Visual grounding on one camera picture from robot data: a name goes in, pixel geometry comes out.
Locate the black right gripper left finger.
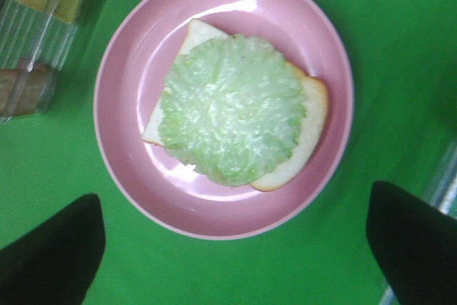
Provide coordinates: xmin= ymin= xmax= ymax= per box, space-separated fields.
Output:
xmin=1 ymin=194 xmax=106 ymax=304

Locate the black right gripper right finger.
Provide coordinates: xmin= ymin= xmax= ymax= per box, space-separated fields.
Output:
xmin=365 ymin=180 xmax=457 ymax=305

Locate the tray toy bacon strip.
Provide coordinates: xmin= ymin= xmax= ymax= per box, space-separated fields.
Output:
xmin=1 ymin=58 xmax=56 ymax=124

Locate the green tablecloth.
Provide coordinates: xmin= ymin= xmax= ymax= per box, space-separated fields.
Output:
xmin=1 ymin=0 xmax=456 ymax=304

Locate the green toy lettuce leaf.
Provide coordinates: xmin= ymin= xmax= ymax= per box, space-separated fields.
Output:
xmin=159 ymin=34 xmax=306 ymax=186

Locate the pink round plate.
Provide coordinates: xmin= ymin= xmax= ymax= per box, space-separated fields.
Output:
xmin=94 ymin=0 xmax=354 ymax=240

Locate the left clear plastic tray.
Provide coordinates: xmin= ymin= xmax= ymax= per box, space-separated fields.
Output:
xmin=0 ymin=0 xmax=108 ymax=124

